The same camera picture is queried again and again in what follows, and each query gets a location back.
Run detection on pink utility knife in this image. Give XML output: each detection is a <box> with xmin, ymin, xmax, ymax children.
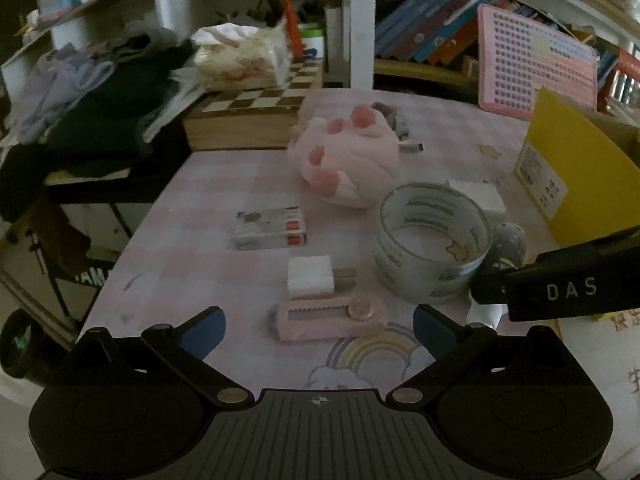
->
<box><xmin>274</xmin><ymin>292</ymin><xmax>387</xmax><ymax>342</ymax></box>

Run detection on white bookshelf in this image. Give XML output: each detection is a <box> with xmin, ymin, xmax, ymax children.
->
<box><xmin>1</xmin><ymin>0</ymin><xmax>639</xmax><ymax>100</ymax></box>

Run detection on pile of dark clothes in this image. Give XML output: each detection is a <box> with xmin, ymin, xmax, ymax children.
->
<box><xmin>1</xmin><ymin>22</ymin><xmax>194</xmax><ymax>223</ymax></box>

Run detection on orange glue bottle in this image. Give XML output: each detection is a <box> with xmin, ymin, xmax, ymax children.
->
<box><xmin>281</xmin><ymin>0</ymin><xmax>305</xmax><ymax>60</ymax></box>

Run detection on pink paw plush toy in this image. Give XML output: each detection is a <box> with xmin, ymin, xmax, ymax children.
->
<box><xmin>286</xmin><ymin>105</ymin><xmax>400</xmax><ymax>209</ymax></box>

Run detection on tissue pack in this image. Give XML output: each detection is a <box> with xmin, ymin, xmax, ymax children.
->
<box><xmin>191</xmin><ymin>23</ymin><xmax>292</xmax><ymax>92</ymax></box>

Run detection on row of books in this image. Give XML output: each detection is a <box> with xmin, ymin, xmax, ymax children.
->
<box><xmin>373</xmin><ymin>0</ymin><xmax>526</xmax><ymax>68</ymax></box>

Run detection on wooden chess board box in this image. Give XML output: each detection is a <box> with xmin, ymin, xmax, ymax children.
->
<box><xmin>183</xmin><ymin>60</ymin><xmax>323</xmax><ymax>152</ymax></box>

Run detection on white square adapter block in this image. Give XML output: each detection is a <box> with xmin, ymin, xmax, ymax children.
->
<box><xmin>447</xmin><ymin>180</ymin><xmax>506</xmax><ymax>224</ymax></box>

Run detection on pink perforated board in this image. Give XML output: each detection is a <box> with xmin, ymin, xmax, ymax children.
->
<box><xmin>477</xmin><ymin>4</ymin><xmax>598</xmax><ymax>119</ymax></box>

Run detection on clear packing tape roll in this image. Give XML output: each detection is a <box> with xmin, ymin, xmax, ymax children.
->
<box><xmin>373</xmin><ymin>182</ymin><xmax>494</xmax><ymax>306</ymax></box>

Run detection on yellow cardboard box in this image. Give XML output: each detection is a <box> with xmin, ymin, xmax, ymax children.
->
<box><xmin>514</xmin><ymin>88</ymin><xmax>639</xmax><ymax>247</ymax></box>

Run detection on small orange white box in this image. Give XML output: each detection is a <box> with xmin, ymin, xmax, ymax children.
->
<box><xmin>231</xmin><ymin>206</ymin><xmax>307</xmax><ymax>250</ymax></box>

